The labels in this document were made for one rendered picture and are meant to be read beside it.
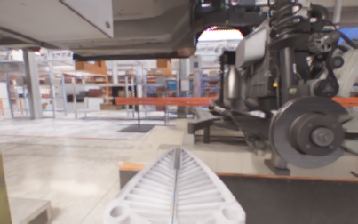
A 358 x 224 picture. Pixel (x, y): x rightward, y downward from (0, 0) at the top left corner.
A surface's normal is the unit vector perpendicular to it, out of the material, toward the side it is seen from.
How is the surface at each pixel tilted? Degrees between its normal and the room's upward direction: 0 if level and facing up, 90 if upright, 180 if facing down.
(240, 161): 90
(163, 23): 104
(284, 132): 90
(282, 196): 90
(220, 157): 90
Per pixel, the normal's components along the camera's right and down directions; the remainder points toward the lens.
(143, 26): -0.07, 0.36
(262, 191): -0.10, 0.11
